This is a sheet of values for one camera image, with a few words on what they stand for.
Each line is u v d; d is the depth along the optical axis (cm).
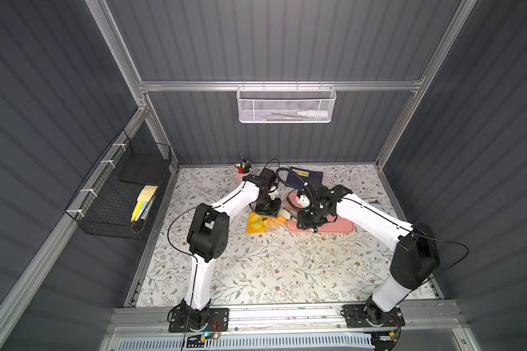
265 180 79
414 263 45
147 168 84
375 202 105
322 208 61
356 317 73
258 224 96
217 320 72
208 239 54
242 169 102
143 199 72
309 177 115
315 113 87
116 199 72
